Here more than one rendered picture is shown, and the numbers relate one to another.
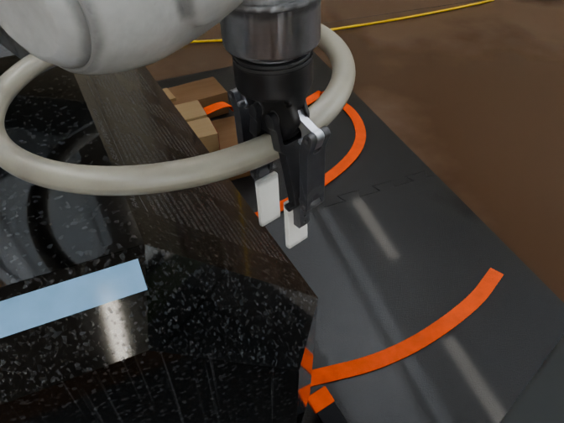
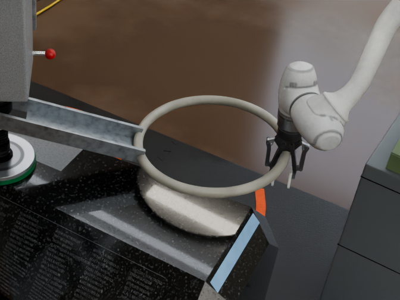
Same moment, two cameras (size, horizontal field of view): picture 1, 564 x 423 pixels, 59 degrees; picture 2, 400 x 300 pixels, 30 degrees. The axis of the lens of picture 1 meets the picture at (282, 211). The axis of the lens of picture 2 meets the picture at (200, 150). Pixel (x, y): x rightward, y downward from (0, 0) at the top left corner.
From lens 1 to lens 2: 197 cm
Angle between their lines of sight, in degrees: 35
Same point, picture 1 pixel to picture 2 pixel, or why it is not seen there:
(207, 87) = not seen: outside the picture
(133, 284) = (256, 222)
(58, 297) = (244, 235)
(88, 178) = (256, 185)
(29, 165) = (233, 190)
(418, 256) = not seen: hidden behind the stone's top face
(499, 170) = (213, 122)
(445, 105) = (142, 84)
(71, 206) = (212, 208)
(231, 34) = (291, 127)
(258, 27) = not seen: hidden behind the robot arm
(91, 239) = (234, 213)
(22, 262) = (225, 230)
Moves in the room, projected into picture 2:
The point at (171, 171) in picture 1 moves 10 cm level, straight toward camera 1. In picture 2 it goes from (275, 172) to (306, 187)
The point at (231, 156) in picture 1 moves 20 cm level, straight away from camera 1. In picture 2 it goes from (284, 161) to (234, 130)
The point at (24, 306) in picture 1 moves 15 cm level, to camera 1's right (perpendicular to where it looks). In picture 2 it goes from (239, 242) to (275, 222)
